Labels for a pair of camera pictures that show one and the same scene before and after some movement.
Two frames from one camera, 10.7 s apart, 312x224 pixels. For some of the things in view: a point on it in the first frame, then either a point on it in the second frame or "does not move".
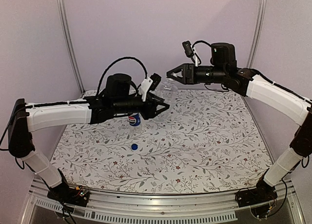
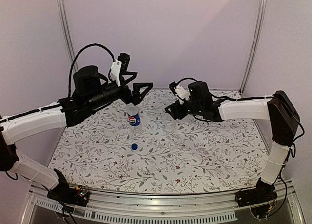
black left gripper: x=149 y=112 → x=136 y=98
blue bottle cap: x=134 y=147 does not move
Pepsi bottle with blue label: x=134 y=119 does not move
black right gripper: x=188 y=73 → x=176 y=110
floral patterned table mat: x=206 y=142 does not move
